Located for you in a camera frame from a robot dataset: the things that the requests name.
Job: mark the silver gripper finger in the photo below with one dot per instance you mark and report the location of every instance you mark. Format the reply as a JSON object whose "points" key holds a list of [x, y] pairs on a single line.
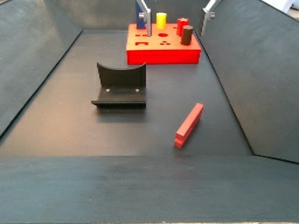
{"points": [[207, 14], [147, 17]]}

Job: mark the red double-square bar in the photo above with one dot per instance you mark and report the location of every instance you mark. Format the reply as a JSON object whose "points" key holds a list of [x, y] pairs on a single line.
{"points": [[189, 124]]}

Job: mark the blue square peg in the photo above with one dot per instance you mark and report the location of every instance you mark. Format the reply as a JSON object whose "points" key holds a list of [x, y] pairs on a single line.
{"points": [[139, 17]]}

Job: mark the red peg board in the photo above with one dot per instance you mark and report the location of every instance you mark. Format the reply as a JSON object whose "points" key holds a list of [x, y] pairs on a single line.
{"points": [[161, 48]]}

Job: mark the yellow cylinder peg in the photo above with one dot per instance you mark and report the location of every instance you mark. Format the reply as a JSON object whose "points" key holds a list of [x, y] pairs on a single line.
{"points": [[161, 20]]}

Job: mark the red star peg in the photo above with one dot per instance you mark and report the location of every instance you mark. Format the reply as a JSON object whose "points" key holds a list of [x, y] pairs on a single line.
{"points": [[182, 22]]}

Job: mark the brown hexagonal peg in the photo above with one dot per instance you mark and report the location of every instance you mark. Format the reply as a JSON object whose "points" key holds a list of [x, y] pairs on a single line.
{"points": [[187, 35]]}

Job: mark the black curved stand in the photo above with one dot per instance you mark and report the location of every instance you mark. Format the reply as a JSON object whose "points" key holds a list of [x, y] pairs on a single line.
{"points": [[122, 87]]}

